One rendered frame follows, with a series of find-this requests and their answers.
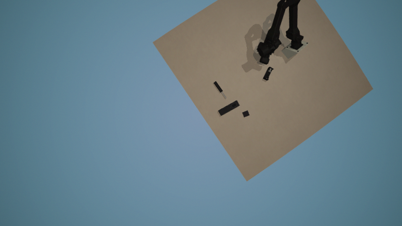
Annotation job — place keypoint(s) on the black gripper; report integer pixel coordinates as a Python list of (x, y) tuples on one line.
[(265, 60)]

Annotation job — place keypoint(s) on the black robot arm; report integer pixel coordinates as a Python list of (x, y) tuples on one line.
[(273, 34)]

